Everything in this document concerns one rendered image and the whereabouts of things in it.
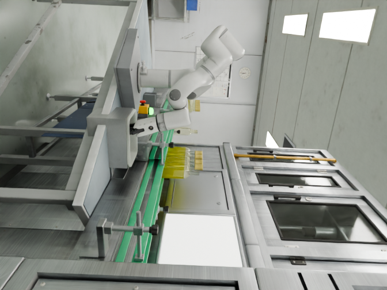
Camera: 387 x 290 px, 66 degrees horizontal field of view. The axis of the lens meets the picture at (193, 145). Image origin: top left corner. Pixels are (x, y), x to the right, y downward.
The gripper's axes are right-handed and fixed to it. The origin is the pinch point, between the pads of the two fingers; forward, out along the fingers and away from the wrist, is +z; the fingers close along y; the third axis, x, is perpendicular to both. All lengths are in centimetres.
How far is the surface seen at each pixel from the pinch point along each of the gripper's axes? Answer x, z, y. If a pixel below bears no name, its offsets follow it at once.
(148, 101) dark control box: -8, 4, 81
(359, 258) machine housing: -66, -85, -25
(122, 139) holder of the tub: -1.8, -0.1, -6.1
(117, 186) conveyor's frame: -19.4, 6.2, -11.8
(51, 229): -32, 40, -15
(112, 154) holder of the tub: -7.3, 6.0, -6.1
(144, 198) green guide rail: -24.5, -4.6, -16.8
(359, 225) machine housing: -71, -97, -1
